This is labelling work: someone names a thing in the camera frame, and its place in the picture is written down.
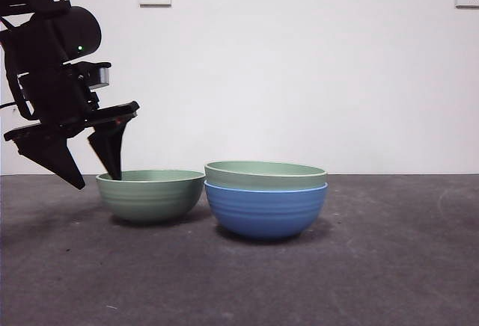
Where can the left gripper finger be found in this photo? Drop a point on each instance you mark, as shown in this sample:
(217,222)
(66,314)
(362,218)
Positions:
(111,146)
(50,157)

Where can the green ribbed bowl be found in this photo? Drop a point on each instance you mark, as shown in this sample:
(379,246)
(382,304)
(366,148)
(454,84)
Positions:
(262,180)
(149,200)

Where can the blue ribbed bowl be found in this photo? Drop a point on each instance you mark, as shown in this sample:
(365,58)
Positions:
(265,212)

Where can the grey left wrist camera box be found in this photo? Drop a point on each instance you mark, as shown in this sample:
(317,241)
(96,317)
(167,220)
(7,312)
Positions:
(101,77)

